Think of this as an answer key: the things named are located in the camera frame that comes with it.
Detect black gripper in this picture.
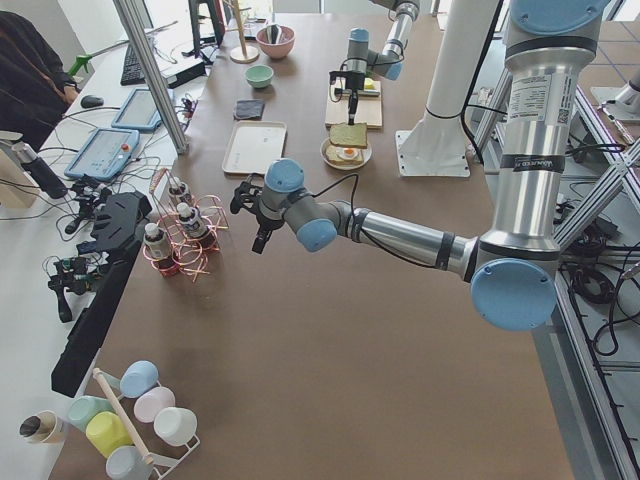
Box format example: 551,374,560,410
344,72,364,125
252,192,285,253

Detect bread slice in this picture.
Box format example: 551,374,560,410
325,144,364,167
329,123,368,149

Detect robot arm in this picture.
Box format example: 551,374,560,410
231,1,605,331
332,0,420,125

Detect cream rabbit serving tray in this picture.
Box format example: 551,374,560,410
222,120,287,175

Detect bamboo cutting board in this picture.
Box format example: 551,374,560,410
325,80,383,129

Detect fried egg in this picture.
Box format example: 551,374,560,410
336,147,361,161

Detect white round plate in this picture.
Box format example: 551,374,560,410
321,139,372,171

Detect tea bottle front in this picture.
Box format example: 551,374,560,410
177,202,218,251

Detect tea bottle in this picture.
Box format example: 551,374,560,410
168,181,193,207
177,202,218,251
144,222,179,277

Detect tea bottle right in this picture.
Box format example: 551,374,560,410
168,181,193,207

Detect pink bowl with ice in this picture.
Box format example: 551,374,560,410
256,25,295,59

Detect mint green bowl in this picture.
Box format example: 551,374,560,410
245,65,274,89

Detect folded grey cloth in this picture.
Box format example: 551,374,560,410
233,99,265,120

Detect tea bottle left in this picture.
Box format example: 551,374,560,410
144,222,179,277

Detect steel ice scoop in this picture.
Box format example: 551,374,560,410
265,23,283,45

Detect wooden cup stand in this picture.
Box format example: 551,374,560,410
225,0,260,64

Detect blue teach pendant far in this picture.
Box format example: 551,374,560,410
111,88,162,133

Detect blue teach pendant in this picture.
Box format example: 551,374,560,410
64,128,140,181
111,88,162,133

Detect blue teach pendant near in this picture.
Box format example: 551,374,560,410
64,128,140,181

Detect pink mug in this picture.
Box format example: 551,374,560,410
134,386,175,423

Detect black keyboard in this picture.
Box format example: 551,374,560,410
120,45,145,86

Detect white mug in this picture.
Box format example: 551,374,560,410
153,407,197,446

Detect black computer mouse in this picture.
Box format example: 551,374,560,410
80,95,104,109

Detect black thermos bottle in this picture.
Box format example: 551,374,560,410
11,141,68,199

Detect yellow mug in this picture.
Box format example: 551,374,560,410
85,411,133,458

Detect mint mug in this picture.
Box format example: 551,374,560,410
66,395,114,432

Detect grey blue mug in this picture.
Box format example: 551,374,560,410
106,446,153,480

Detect seated person dark clothes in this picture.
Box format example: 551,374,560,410
1,11,79,150

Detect paper cup with steel jigger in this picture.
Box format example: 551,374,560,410
19,410,66,444

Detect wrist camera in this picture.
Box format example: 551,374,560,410
230,173,263,215
329,70,345,101

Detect copper wire bottle rack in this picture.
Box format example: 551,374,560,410
142,167,229,279

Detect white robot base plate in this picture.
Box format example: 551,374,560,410
394,127,470,178

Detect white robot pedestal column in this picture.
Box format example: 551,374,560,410
424,0,503,133

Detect aluminium frame post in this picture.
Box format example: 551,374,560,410
113,0,188,155

